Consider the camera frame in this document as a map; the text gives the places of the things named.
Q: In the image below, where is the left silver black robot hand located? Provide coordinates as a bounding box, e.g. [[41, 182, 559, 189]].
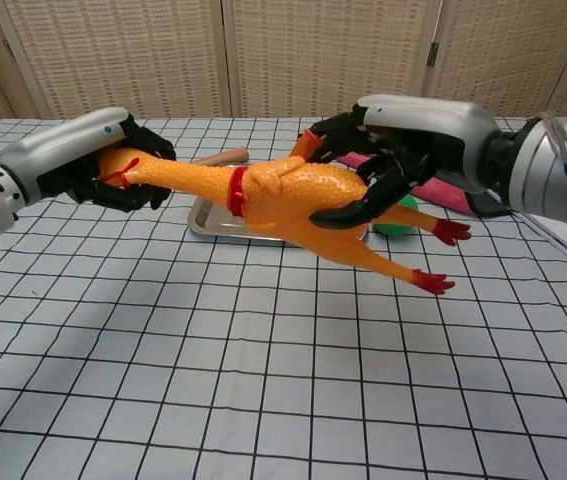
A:
[[0, 105, 177, 215]]

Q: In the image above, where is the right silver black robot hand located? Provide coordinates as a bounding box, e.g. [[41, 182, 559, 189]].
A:
[[304, 93, 502, 229]]

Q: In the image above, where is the yellow rubber chicken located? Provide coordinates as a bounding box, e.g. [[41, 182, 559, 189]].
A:
[[94, 144, 474, 296]]

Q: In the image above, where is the rectangular stainless steel tray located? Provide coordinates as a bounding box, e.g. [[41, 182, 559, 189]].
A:
[[186, 196, 372, 250]]

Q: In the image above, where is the red and black cloth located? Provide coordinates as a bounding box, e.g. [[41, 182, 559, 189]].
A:
[[337, 151, 512, 220]]

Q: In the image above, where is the green ball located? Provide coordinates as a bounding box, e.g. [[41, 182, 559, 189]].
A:
[[372, 194, 422, 239]]

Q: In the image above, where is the woven folding screen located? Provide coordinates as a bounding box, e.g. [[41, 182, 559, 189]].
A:
[[0, 0, 567, 122]]

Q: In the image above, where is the wooden round stick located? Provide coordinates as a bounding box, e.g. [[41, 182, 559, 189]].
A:
[[197, 146, 250, 169]]

